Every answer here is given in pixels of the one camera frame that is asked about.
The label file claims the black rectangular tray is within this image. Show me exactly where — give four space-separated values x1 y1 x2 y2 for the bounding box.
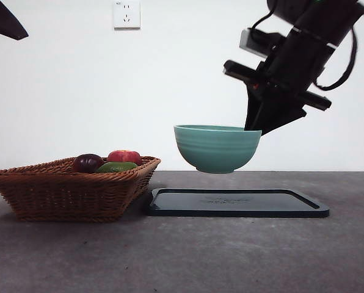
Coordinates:
145 187 330 219

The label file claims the teal ribbed bowl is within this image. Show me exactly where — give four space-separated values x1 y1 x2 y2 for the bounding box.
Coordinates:
173 124 263 175

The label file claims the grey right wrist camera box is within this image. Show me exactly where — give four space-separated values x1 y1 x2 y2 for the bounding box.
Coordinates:
239 27 280 59

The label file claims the green avocado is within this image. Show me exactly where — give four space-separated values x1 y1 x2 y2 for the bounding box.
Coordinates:
95 162 139 175

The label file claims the brown wicker basket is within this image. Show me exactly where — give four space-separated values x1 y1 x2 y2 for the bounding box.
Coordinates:
0 156 161 223

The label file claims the black right camera cable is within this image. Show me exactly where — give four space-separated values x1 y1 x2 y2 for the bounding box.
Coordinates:
249 9 277 39

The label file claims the red peach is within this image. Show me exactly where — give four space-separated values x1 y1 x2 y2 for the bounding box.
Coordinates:
106 150 142 167

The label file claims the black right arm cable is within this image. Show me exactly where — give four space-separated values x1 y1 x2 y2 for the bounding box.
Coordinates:
315 26 359 92

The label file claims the white wall socket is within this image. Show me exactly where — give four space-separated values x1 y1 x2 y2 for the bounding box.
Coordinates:
114 1 141 31

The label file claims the dark purple plum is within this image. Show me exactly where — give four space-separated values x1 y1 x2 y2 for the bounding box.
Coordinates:
73 153 105 174

